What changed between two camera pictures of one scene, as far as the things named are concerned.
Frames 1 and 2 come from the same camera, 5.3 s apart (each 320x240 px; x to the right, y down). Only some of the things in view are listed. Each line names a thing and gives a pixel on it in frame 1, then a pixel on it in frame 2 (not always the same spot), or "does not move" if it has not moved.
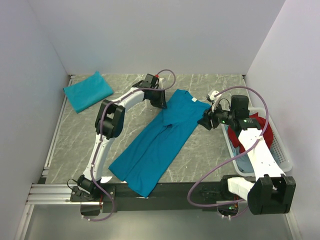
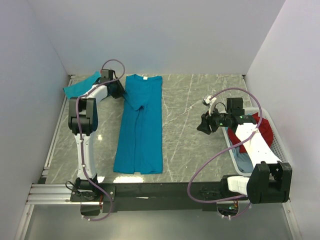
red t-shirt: [262, 122] does not move
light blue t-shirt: [243, 162] does not move
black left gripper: [161, 103] → [121, 91]
